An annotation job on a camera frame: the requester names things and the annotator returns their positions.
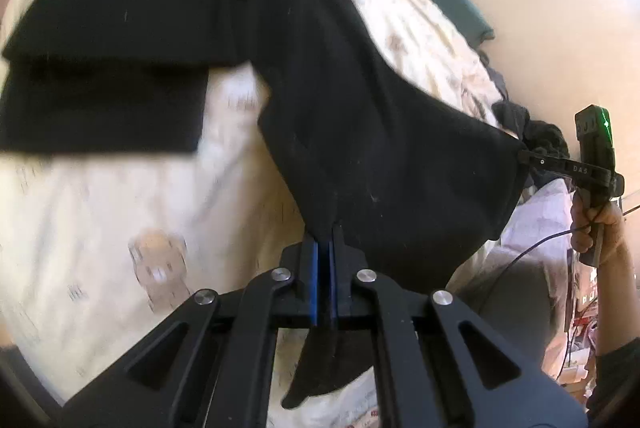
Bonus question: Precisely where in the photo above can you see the person's right hand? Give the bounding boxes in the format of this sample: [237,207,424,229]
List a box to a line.
[570,195,627,267]

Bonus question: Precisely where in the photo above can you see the cream bear printed blanket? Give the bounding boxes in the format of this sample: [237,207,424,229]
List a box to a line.
[0,0,511,428]

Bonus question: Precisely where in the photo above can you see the pale pink cloth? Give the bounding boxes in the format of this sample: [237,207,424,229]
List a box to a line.
[499,180,576,269]

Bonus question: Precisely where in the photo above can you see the dark clothes pile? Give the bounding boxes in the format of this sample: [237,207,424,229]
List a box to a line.
[477,50,572,189]

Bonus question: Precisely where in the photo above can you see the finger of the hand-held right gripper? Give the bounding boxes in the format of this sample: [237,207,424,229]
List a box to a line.
[517,148,613,181]

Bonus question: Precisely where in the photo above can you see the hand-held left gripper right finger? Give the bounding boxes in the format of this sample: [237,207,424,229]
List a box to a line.
[327,223,588,428]

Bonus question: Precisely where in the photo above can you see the person's right forearm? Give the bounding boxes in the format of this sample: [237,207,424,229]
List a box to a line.
[587,228,640,419]

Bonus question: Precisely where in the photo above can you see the black cable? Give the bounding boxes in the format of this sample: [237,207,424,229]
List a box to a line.
[442,203,640,293]

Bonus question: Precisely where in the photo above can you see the black pants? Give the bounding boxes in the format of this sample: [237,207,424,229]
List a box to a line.
[0,0,531,411]

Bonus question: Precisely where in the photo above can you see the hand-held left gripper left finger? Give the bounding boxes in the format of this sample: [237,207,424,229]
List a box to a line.
[62,233,321,428]

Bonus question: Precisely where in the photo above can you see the grey cloth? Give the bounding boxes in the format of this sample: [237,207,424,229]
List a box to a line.
[445,235,558,381]

